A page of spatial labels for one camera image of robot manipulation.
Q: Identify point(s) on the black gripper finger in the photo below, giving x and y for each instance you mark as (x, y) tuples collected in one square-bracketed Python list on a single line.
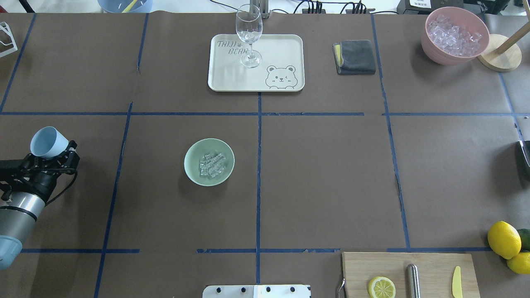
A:
[(31, 161), (69, 155)]

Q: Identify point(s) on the wooden paper towel stand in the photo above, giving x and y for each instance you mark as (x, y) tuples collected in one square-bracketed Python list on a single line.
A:
[(504, 52)]

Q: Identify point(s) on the wooden cutting board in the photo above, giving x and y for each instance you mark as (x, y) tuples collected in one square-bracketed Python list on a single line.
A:
[(435, 273)]

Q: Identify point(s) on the clear wine glass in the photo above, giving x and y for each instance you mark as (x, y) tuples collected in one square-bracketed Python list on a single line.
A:
[(249, 28)]

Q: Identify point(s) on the yellow plastic fork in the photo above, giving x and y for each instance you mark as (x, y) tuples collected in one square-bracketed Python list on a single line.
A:
[(129, 7)]

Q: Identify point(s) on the yellow plastic knife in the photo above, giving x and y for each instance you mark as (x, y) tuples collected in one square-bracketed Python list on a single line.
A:
[(457, 291)]

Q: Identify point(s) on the pink bowl with ice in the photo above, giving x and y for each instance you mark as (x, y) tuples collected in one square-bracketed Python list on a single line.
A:
[(453, 36)]

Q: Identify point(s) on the ice cubes in bowl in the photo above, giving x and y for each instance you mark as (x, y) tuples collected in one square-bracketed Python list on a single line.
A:
[(212, 165)]

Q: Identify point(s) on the aluminium frame post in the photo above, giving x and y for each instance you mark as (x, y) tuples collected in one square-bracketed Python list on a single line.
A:
[(263, 6)]

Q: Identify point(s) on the green lime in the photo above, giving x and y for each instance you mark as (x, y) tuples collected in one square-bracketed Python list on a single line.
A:
[(524, 234)]

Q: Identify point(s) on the light blue cup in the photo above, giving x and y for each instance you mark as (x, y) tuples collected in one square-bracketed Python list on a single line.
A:
[(48, 143)]

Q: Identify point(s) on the cream bear tray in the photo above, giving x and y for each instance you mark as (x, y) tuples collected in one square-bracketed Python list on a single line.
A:
[(275, 63)]

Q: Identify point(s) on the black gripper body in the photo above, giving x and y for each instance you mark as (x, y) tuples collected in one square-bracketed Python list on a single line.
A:
[(40, 181)]

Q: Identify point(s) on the white wire cup rack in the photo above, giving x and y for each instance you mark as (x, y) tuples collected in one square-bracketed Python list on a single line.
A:
[(7, 41)]

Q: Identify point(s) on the yellow lemon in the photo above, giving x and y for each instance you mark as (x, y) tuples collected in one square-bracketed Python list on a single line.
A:
[(520, 263), (504, 240)]

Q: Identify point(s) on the grey folded cloth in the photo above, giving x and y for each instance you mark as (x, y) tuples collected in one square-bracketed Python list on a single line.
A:
[(354, 57)]

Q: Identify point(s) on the light green bowl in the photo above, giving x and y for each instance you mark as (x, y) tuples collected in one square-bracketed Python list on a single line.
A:
[(198, 150)]

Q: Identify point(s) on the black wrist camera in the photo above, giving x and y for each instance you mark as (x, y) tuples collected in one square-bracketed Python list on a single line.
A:
[(13, 169)]

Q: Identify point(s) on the half lemon slice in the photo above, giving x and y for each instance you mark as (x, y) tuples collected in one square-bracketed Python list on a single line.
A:
[(381, 287)]

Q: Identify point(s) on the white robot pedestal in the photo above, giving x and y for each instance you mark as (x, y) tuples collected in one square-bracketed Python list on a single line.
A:
[(258, 291)]

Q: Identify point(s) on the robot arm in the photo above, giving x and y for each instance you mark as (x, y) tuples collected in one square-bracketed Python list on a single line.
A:
[(27, 187)]

